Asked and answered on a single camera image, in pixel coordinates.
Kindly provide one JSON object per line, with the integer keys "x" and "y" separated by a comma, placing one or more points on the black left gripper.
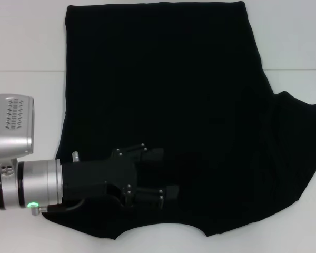
{"x": 100, "y": 176}

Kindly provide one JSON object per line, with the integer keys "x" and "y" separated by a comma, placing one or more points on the black shirt with FREE print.
{"x": 173, "y": 79}

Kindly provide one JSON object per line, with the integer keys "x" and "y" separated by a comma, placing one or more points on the silver cylindrical connector plug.
{"x": 75, "y": 156}

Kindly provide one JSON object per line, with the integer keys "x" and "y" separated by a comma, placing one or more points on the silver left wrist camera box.
{"x": 10, "y": 131}

